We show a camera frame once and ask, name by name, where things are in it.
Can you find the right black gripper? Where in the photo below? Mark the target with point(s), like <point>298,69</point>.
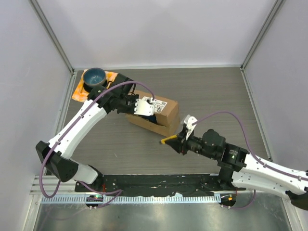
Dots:
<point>178,144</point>

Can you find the yellow utility knife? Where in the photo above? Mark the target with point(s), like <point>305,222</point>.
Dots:
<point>163,141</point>

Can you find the brown cardboard express box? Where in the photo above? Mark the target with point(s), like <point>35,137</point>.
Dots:
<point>165,120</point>

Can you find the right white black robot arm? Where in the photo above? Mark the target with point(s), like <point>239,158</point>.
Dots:
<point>239,168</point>

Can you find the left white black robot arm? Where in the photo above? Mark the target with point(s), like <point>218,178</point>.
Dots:
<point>56,154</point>

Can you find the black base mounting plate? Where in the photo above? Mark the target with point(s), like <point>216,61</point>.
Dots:
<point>164,185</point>

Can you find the black round coaster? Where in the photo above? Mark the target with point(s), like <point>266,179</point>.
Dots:
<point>87,87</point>

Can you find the blue ceramic bowl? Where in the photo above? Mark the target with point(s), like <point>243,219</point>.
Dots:
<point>94,77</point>

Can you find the orange checkered cloth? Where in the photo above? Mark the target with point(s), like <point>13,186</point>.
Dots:
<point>80,95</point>

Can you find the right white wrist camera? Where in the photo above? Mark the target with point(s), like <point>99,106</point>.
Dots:
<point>189,124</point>

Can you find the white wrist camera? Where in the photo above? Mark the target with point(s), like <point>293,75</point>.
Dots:
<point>144,107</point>
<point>189,124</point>

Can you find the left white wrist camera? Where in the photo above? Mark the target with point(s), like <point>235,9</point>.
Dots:
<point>144,107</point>

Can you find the white slotted cable duct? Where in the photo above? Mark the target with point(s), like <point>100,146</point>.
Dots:
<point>99,199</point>

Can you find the aluminium frame rail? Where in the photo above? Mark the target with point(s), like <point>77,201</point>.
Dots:
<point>49,185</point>

